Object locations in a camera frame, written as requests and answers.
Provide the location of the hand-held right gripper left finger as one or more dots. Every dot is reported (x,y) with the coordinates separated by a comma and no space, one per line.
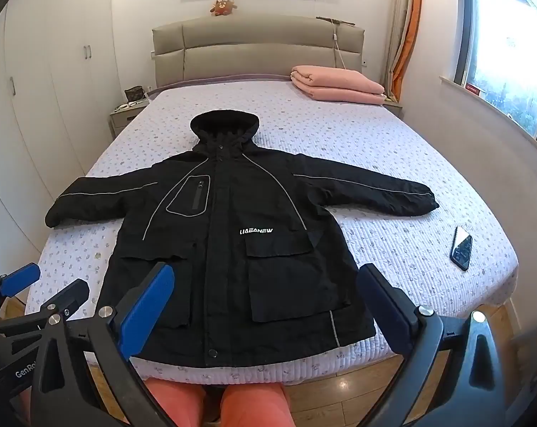
(146,304)

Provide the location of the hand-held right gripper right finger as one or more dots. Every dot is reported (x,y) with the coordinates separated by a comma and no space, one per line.
(386,311)

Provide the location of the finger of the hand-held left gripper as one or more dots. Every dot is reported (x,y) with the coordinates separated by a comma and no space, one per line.
(75,296)
(20,278)

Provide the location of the black hooded jacket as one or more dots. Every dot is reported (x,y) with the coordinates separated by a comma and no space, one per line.
(233,195)

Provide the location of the black smartphone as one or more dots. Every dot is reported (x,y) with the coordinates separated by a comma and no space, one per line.
(462,249)

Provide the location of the person's orange pants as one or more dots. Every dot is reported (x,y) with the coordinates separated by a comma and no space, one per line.
(250,402)

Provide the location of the beige nightstand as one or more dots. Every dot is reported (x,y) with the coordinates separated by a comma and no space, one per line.
(124,121)
(394,107)

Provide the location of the bed with floral quilted cover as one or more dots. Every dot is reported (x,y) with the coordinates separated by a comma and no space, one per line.
(339,133)

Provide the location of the white wardrobe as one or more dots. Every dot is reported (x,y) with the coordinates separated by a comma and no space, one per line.
(50,75)

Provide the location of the brown patterned bag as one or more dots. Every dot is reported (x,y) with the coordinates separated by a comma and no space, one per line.
(136,94)

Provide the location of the white windowsill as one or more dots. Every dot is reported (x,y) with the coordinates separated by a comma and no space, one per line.
(495,111)

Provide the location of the folded pink blanket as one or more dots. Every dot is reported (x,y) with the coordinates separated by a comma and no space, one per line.
(339,83)

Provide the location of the red window sticker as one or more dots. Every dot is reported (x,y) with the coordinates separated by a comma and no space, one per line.
(474,88)

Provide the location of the beige padded headboard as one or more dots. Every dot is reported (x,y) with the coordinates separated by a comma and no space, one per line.
(250,49)

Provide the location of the orange and white curtain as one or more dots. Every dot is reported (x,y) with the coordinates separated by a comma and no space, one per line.
(410,31)

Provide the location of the window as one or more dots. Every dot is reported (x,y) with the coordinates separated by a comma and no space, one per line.
(508,53)

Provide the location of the brown plush toy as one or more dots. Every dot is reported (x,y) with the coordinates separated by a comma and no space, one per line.
(223,8)

